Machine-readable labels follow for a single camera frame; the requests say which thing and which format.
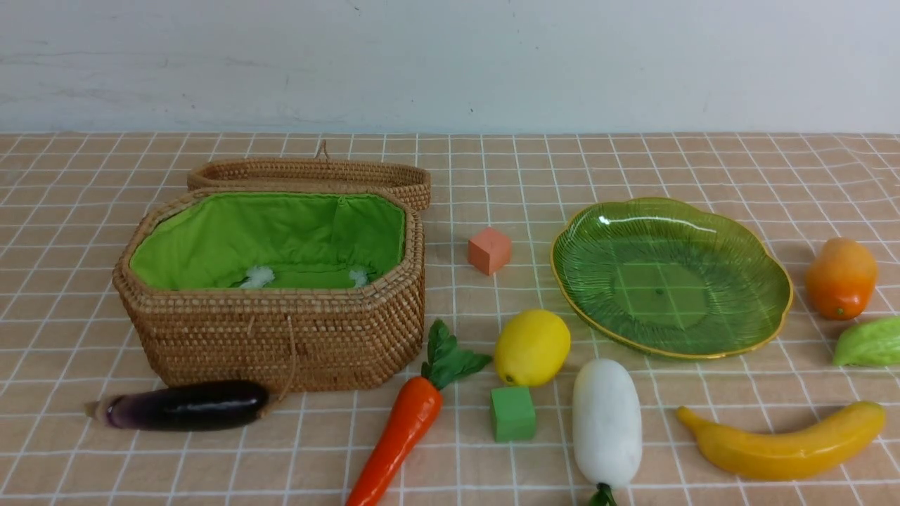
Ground yellow lemon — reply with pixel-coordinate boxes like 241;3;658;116
493;309;572;387

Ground orange carrot green leaves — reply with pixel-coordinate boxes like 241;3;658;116
346;319;493;505

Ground white radish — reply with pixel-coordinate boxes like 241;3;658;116
572;358;643;505

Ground dark purple eggplant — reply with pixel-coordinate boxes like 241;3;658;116
92;379;270;432

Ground yellow banana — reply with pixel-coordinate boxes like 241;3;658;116
676;401;886;481

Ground orange mango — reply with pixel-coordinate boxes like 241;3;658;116
806;237;878;320

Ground light green cabbage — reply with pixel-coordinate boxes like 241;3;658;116
832;315;899;366

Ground orange foam cube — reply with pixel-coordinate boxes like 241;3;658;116
468;227;513;276

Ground woven wicker basket lid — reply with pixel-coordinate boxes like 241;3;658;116
186;141;432;211

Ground green foam cube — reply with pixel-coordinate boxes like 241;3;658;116
491;387;536;443

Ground woven wicker basket green lining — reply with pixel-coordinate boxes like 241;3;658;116
112;187;426;393

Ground green glass leaf plate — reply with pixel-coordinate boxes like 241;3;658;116
550;197;794;360

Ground beige checkered tablecloth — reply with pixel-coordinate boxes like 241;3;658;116
1;134;899;505

